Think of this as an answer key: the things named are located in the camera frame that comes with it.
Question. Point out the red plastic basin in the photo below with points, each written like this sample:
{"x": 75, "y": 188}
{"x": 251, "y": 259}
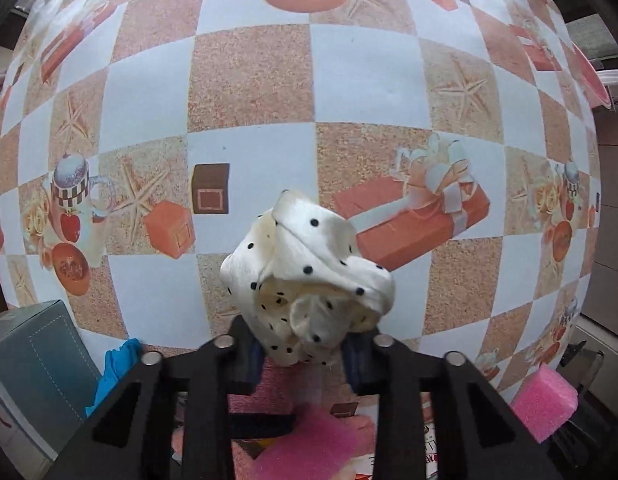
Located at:
{"x": 594, "y": 80}

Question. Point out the blue fabric scrunchie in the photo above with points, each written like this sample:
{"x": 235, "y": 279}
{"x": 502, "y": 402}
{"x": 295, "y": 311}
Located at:
{"x": 114, "y": 370}

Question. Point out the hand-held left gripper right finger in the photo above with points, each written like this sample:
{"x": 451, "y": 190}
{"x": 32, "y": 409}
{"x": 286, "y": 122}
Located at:
{"x": 356, "y": 366}

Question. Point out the white polka dot scrunchie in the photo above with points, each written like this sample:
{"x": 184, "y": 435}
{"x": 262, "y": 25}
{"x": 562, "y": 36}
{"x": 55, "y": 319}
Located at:
{"x": 309, "y": 270}

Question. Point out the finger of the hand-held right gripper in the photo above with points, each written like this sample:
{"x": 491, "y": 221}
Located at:
{"x": 584, "y": 365}
{"x": 571, "y": 452}

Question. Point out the pink sponge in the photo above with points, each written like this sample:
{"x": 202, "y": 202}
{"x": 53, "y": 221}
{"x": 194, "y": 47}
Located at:
{"x": 309, "y": 447}
{"x": 544, "y": 402}

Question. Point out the checkered printed tablecloth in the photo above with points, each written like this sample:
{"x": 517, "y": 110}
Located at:
{"x": 249, "y": 75}

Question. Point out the pink knitted cloth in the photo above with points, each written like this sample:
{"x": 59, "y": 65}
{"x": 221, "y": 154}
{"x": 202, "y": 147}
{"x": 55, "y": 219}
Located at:
{"x": 289, "y": 385}

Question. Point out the grey box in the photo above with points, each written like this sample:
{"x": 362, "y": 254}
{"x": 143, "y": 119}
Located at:
{"x": 34, "y": 370}

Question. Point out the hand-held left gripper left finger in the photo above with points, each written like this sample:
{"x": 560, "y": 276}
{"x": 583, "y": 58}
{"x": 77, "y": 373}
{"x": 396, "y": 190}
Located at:
{"x": 246, "y": 365}

